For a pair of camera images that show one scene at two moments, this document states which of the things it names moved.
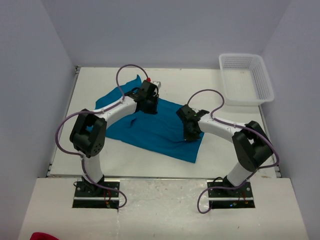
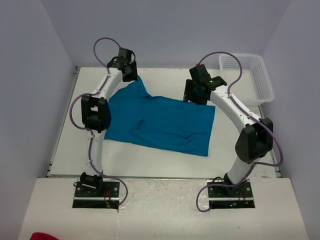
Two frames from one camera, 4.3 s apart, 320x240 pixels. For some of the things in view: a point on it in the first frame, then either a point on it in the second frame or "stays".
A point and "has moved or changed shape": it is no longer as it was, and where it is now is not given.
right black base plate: x=239 y=198 stays
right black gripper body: x=188 y=135 → x=192 y=93
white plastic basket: x=244 y=79 stays
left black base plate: x=104 y=194 stays
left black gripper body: x=151 y=106 → x=132 y=73
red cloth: x=41 y=236 stays
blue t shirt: x=163 y=132 has moved or changed shape
